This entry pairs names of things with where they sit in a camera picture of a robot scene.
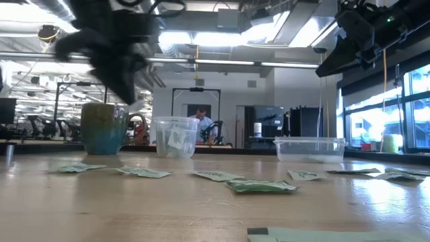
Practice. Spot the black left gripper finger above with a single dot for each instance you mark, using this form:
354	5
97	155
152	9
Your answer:
112	92
122	84

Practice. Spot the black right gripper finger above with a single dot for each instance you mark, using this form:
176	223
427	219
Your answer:
342	57
339	72

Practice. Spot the round clear plastic cup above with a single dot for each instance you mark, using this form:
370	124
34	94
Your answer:
193	134

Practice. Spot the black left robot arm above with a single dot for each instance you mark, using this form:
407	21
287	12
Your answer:
1	79

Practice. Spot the black ceiling sensor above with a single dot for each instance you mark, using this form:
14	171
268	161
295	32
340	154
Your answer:
320	50

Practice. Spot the olive and teal ceramic mug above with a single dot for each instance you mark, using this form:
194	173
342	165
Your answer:
104	134

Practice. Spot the linear ceiling light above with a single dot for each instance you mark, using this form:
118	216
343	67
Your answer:
225	62
30	55
292	65

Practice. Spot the red background object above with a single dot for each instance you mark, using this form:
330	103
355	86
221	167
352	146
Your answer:
139	132

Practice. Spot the black cabinet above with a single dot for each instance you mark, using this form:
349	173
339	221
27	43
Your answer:
305	122

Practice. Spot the red box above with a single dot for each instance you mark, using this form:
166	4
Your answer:
365	147

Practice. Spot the black machine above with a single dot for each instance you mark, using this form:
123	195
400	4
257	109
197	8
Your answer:
272	116

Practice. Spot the rectangular clear plastic container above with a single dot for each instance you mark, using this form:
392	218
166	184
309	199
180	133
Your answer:
310	149

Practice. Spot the yellow green container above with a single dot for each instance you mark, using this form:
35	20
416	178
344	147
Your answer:
390	144

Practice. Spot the person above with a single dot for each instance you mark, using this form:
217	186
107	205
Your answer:
203	126

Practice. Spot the large glass window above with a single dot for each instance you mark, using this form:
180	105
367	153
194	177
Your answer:
420	127

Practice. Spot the white canister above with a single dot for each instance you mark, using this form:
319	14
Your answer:
257	130

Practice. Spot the black monitor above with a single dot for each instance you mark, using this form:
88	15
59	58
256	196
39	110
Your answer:
7	111

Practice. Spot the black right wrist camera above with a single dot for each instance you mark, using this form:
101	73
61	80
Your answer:
356	28

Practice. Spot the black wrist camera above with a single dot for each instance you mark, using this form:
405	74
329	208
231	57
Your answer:
356	28
144	23

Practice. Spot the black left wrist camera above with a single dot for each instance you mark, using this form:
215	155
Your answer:
144	23

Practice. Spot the grey wall vent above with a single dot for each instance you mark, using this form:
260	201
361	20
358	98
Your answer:
200	82
252	84

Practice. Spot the grey metal post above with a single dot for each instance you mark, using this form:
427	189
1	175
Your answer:
9	153

